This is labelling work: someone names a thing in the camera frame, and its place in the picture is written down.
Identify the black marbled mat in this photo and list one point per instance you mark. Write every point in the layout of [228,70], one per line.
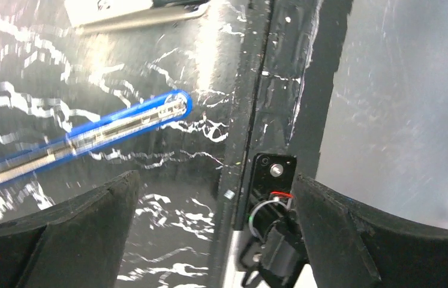
[52,80]

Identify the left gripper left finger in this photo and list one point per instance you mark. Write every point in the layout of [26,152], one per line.
[77,243]

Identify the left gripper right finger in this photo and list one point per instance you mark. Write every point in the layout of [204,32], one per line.
[351,244]

